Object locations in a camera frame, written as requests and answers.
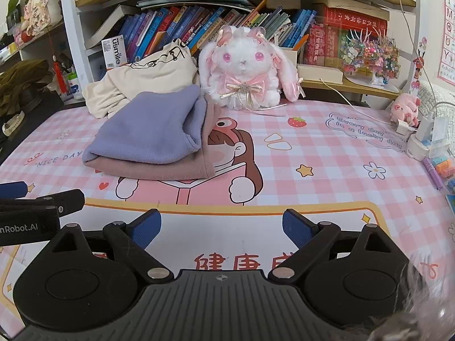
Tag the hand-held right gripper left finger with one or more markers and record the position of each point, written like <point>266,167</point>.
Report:
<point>147,229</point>

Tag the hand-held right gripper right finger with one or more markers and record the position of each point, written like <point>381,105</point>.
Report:
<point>297,229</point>

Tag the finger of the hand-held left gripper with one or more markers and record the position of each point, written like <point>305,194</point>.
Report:
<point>67,200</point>
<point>14,189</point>

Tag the purple and brown sweater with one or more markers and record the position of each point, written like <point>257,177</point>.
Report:
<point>149,131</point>

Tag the pink printed desk mat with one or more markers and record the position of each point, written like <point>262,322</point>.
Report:
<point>320,184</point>

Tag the olive green cloth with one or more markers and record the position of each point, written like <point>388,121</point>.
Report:
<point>21,85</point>

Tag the red tassel ornament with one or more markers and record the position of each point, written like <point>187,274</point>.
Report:
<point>58,74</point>

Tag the grey fluffy cuff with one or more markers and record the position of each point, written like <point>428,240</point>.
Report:
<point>419,302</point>

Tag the cream printed garment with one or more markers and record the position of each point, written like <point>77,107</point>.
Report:
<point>142,74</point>

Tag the white power strip with chargers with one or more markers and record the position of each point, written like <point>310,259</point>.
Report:
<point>423,138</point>

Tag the white and orange box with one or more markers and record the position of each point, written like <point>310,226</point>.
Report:
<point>114,51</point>

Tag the pile of colourful stationery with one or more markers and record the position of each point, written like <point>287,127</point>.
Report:
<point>444,170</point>

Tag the small pink plush pig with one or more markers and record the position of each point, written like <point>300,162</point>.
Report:
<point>405,108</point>

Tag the white pink plush bunny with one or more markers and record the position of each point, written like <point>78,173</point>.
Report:
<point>245,71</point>

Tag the wooden bookshelf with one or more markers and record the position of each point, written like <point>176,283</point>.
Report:
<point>71,25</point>

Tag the pink hanging plaque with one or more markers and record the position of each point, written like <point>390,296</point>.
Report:
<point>37,7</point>

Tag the colourful bead tree ornament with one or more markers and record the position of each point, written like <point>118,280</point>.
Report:
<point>369,57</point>

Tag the row of books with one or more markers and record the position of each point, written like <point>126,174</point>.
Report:
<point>213,25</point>

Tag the wall poster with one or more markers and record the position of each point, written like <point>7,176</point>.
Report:
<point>448,35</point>

